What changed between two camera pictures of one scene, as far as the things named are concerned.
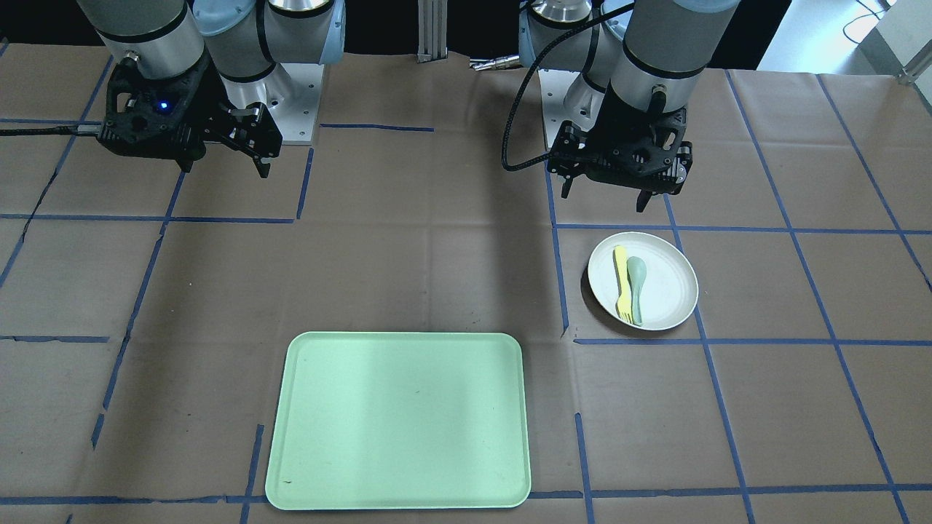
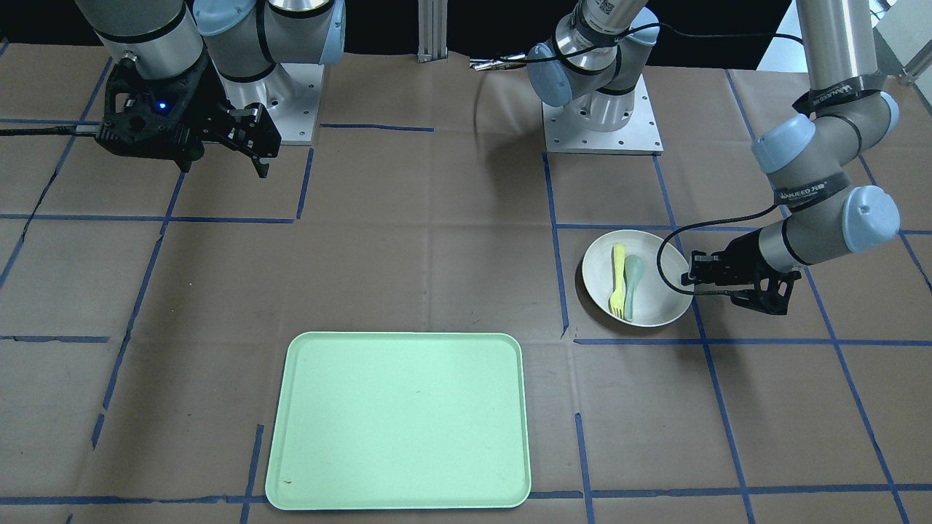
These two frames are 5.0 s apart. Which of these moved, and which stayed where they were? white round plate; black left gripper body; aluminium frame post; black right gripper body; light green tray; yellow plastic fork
Moved: yellow plastic fork; white round plate; black right gripper body
Stayed: black left gripper body; light green tray; aluminium frame post
